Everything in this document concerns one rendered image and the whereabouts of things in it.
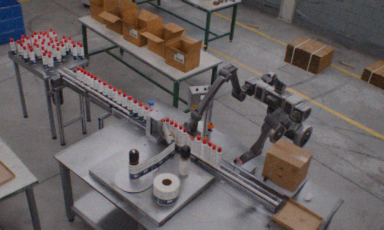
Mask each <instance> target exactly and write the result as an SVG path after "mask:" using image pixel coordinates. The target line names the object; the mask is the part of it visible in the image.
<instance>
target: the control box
mask: <svg viewBox="0 0 384 230"><path fill-rule="evenodd" d="M196 88H198V91H195V90H196ZM204 88H206V91H204ZM207 88H208V86H193V87H189V96H188V104H187V105H188V108H189V110H190V112H192V111H193V108H194V107H196V106H197V105H198V104H199V101H201V100H200V94H206V93H207V92H208V89H207ZM209 107H210V103H209V104H208V105H207V107H206V109H205V111H206V110H209Z"/></svg>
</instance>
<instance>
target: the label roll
mask: <svg viewBox="0 0 384 230"><path fill-rule="evenodd" d="M179 191H180V180H179V179H178V177H177V176H175V175H173V174H171V173H162V174H160V175H158V176H157V177H156V178H155V180H154V193H153V197H154V199H155V201H156V202H157V203H159V204H161V205H166V206H167V205H171V204H174V203H176V202H177V201H178V198H179Z"/></svg>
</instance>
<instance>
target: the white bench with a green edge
mask: <svg viewBox="0 0 384 230"><path fill-rule="evenodd" d="M0 160H1V162H2V163H3V164H5V165H6V166H7V167H8V168H9V169H10V170H11V171H12V172H13V173H14V174H15V176H16V178H14V179H12V180H11V181H9V182H7V183H5V184H3V185H1V186H0V202H2V201H4V200H6V199H8V198H10V197H12V196H14V195H16V194H19V193H21V192H24V191H26V195H27V200H28V204H29V209H30V214H31V219H32V224H33V230H41V226H40V221H39V217H38V211H37V205H36V201H35V196H34V192H33V185H34V184H36V183H38V179H37V178H36V177H35V176H34V175H33V173H32V172H31V171H30V170H29V169H28V168H27V167H26V166H25V164H24V163H23V162H22V161H21V160H20V158H19V157H18V156H16V155H15V153H14V152H13V151H12V150H11V148H10V147H9V146H8V145H7V144H6V143H5V142H4V141H3V140H2V138H1V137H0Z"/></svg>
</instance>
